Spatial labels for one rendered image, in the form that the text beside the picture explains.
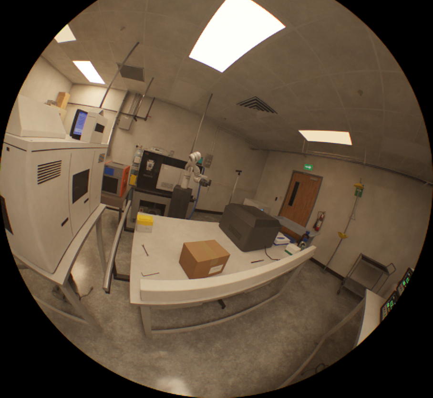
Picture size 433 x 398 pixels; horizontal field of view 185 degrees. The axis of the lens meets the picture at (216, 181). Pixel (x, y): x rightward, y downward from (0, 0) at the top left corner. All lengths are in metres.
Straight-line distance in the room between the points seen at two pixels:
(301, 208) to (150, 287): 3.96
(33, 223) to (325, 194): 4.30
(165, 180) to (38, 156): 2.29
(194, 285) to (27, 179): 0.75
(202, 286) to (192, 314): 1.06
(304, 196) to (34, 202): 4.42
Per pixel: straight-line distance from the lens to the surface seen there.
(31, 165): 0.56
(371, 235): 3.81
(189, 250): 0.72
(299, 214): 4.15
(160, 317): 1.62
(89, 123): 0.93
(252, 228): 1.08
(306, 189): 4.14
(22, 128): 0.66
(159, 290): 0.60
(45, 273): 0.83
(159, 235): 1.06
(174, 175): 2.57
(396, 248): 4.03
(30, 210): 0.61
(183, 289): 0.62
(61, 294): 1.70
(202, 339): 1.60
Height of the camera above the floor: 1.50
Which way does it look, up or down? 6 degrees down
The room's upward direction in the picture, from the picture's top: 17 degrees clockwise
